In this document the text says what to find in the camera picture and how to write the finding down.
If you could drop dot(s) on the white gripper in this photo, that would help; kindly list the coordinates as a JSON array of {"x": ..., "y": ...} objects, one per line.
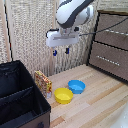
[{"x": 62, "y": 38}]

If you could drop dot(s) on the yellow granola bar box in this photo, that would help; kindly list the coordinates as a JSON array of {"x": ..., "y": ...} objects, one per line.
[{"x": 43, "y": 83}]

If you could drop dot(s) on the beige woven folding screen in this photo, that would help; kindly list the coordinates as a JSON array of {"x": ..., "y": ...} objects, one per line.
[{"x": 40, "y": 36}]

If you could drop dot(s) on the blue plastic bowl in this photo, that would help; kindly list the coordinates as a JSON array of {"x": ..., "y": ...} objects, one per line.
[{"x": 76, "y": 86}]

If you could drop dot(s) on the yellow plastic bowl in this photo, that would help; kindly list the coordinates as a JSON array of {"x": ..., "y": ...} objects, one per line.
[{"x": 63, "y": 95}]

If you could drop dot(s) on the brown drawer cabinet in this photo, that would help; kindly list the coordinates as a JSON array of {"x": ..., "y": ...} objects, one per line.
[{"x": 110, "y": 44}]

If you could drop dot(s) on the black fabric storage bin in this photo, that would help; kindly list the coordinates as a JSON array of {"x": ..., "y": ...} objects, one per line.
[{"x": 20, "y": 96}]

